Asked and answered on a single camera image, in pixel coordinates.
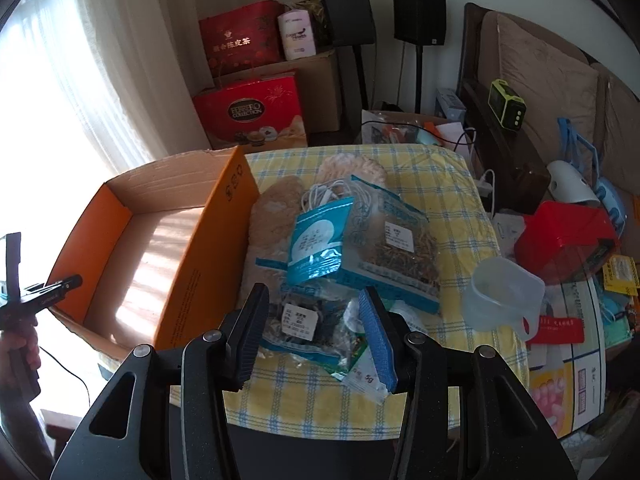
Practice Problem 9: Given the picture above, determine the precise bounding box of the fluffy beige slipper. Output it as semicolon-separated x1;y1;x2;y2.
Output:
239;176;305;304
316;153;387;188

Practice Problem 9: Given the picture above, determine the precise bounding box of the translucent plastic measuring cup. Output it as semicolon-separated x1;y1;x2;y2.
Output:
461;257;546;341

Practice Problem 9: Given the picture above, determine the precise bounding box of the person's left hand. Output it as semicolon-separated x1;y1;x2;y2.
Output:
0;318;41;388

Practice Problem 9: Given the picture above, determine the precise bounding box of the green white sachet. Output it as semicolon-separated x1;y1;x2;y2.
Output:
330;338;388;405

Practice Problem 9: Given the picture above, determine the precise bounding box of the zip bag with dark contents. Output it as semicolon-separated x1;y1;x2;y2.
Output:
262;292;367;373

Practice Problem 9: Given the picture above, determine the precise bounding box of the yellow plaid bed cover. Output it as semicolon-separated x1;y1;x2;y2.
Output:
224;144;529;440

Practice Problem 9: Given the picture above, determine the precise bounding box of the blue pouch with white label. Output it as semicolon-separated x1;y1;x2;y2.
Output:
286;197;354;286

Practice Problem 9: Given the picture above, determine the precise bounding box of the orange cardboard box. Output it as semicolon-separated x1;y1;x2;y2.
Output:
49;148;259;361

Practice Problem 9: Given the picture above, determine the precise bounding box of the red plastic container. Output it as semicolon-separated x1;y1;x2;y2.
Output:
514;200;620;285

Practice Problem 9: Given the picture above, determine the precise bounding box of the red chocolate gift box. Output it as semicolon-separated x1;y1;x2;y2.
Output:
192;72;307;153

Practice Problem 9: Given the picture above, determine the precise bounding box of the white curved plastic object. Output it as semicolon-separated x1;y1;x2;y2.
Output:
547;160;600;207

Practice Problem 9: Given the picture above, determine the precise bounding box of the white sheer curtain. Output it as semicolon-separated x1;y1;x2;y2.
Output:
1;0;208;194

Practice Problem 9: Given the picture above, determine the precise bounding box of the green and black clock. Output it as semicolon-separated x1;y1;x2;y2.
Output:
488;79;527;131

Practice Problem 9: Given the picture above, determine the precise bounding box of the large brown cardboard box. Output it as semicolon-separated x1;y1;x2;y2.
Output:
214;50;343;133

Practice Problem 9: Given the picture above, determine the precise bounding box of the red tea gift box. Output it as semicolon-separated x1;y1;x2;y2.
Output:
198;0;284;77

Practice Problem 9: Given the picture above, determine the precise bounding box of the brown cushioned headboard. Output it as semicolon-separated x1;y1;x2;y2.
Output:
457;3;639;214

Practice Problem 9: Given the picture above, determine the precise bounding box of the right black speaker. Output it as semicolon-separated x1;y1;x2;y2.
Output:
393;0;447;114

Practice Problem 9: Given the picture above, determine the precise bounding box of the white earphone cable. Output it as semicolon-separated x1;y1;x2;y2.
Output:
299;179;371;214

